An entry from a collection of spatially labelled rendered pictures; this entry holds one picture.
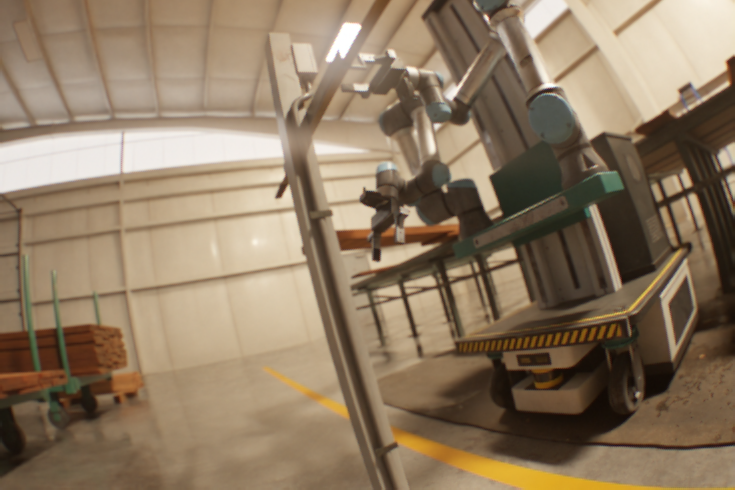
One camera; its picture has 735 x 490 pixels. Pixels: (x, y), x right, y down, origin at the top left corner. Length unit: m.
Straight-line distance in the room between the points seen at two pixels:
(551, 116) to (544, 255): 0.62
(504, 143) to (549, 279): 0.56
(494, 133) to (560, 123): 0.57
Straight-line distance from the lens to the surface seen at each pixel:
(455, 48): 1.64
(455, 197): 1.32
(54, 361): 3.21
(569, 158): 1.01
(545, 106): 0.90
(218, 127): 10.66
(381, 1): 0.61
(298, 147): 0.79
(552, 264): 1.35
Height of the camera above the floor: 0.55
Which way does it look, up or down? 14 degrees up
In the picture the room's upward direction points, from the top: 16 degrees counter-clockwise
